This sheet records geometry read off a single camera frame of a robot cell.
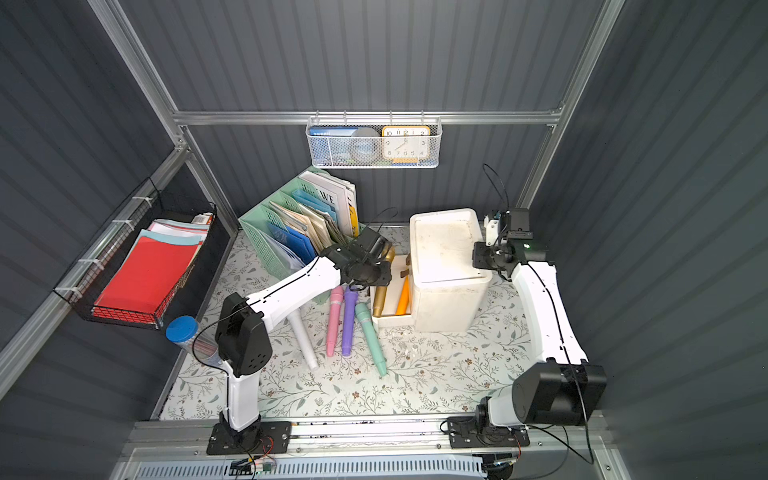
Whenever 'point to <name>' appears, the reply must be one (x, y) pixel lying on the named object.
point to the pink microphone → (336, 300)
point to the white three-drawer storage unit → (447, 289)
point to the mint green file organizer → (314, 216)
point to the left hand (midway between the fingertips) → (386, 274)
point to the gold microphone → (381, 292)
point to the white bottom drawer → (388, 317)
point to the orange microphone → (404, 298)
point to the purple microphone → (350, 305)
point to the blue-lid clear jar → (187, 332)
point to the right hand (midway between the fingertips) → (489, 256)
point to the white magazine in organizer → (342, 195)
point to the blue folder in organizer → (298, 241)
